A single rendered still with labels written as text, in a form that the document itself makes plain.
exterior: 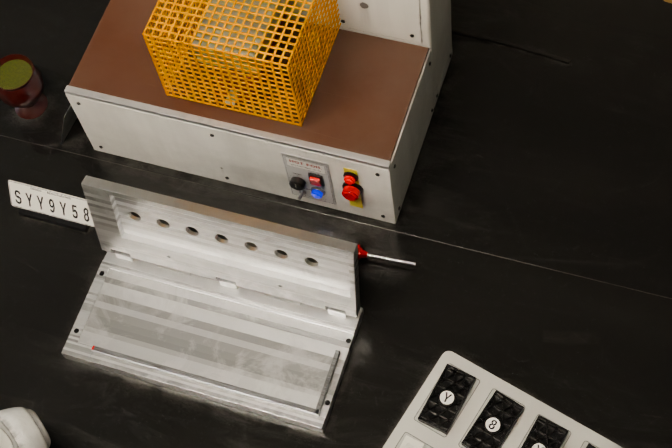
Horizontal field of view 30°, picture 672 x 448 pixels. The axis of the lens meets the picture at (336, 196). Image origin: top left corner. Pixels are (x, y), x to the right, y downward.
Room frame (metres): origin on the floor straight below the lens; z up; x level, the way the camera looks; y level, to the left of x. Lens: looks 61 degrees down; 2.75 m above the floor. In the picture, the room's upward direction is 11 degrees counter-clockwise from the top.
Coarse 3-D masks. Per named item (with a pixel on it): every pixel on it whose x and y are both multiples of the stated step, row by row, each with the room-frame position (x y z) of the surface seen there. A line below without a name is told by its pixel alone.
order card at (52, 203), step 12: (12, 180) 1.13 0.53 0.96; (12, 192) 1.12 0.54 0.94; (24, 192) 1.11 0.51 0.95; (36, 192) 1.10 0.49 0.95; (48, 192) 1.10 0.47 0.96; (12, 204) 1.11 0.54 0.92; (24, 204) 1.10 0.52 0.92; (36, 204) 1.10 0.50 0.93; (48, 204) 1.09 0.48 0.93; (60, 204) 1.08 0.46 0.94; (72, 204) 1.07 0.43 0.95; (84, 204) 1.06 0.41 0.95; (60, 216) 1.07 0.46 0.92; (72, 216) 1.06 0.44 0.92; (84, 216) 1.05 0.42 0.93
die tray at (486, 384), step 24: (456, 360) 0.68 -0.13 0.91; (432, 384) 0.65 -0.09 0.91; (480, 384) 0.64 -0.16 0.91; (504, 384) 0.63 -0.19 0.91; (408, 408) 0.62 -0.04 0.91; (480, 408) 0.60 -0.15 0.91; (528, 408) 0.58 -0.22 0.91; (552, 408) 0.58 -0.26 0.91; (408, 432) 0.58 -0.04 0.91; (432, 432) 0.58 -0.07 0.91; (456, 432) 0.57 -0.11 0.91; (528, 432) 0.55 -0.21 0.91; (576, 432) 0.53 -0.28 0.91
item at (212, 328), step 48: (96, 288) 0.92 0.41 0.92; (144, 288) 0.90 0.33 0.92; (192, 288) 0.89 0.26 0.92; (240, 288) 0.87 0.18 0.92; (96, 336) 0.84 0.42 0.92; (144, 336) 0.82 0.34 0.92; (192, 336) 0.80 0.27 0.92; (240, 336) 0.79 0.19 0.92; (288, 336) 0.77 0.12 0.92; (336, 336) 0.76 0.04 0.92; (192, 384) 0.72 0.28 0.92; (240, 384) 0.71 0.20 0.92; (288, 384) 0.69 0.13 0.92; (336, 384) 0.68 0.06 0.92
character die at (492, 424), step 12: (492, 396) 0.61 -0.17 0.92; (504, 396) 0.60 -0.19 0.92; (492, 408) 0.59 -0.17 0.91; (504, 408) 0.59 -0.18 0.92; (516, 408) 0.58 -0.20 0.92; (480, 420) 0.58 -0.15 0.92; (492, 420) 0.57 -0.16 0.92; (504, 420) 0.57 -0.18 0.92; (516, 420) 0.57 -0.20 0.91; (468, 432) 0.56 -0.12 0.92; (480, 432) 0.56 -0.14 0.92; (492, 432) 0.55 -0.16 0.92; (504, 432) 0.55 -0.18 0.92; (468, 444) 0.55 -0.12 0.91; (480, 444) 0.54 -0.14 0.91; (492, 444) 0.54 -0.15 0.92
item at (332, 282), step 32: (96, 192) 0.99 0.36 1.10; (128, 192) 0.97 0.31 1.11; (96, 224) 0.99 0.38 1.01; (128, 224) 0.97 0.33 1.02; (160, 224) 0.95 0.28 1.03; (192, 224) 0.93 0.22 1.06; (224, 224) 0.90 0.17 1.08; (256, 224) 0.88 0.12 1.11; (160, 256) 0.93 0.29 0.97; (192, 256) 0.91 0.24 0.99; (224, 256) 0.89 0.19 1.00; (256, 256) 0.87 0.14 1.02; (288, 256) 0.85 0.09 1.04; (320, 256) 0.83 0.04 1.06; (352, 256) 0.80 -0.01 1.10; (256, 288) 0.85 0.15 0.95; (288, 288) 0.83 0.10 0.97; (320, 288) 0.81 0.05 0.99; (352, 288) 0.79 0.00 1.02
